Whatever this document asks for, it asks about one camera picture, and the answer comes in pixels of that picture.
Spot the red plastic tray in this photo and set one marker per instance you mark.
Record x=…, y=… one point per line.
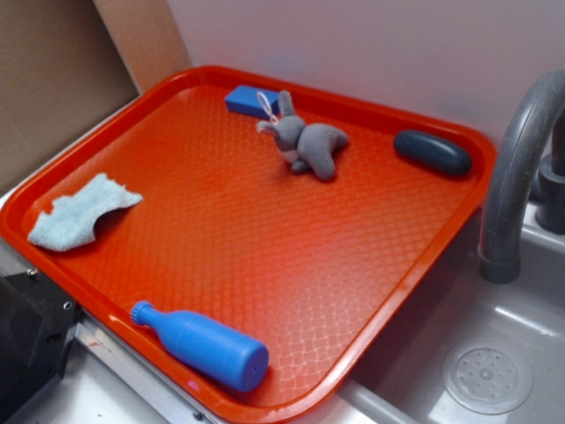
x=315, y=270

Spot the blue rectangular block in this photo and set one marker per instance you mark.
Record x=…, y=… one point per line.
x=252, y=101

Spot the grey plush bunny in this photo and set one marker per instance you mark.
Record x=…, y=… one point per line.
x=304, y=147

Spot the light blue cloth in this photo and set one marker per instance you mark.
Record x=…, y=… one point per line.
x=71, y=221

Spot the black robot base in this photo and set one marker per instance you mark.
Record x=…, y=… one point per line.
x=38, y=321

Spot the grey toy sink basin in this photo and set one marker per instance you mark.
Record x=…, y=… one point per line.
x=462, y=350

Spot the dark grey oval object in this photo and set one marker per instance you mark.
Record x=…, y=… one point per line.
x=433, y=151

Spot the grey plastic faucet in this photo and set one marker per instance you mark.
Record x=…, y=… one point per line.
x=525, y=143

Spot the brown cardboard panel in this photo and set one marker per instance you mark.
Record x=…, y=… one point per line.
x=67, y=65

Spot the blue plastic bottle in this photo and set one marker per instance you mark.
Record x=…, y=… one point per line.
x=216, y=350

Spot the grey faucet knob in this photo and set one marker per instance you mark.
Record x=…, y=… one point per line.
x=550, y=214

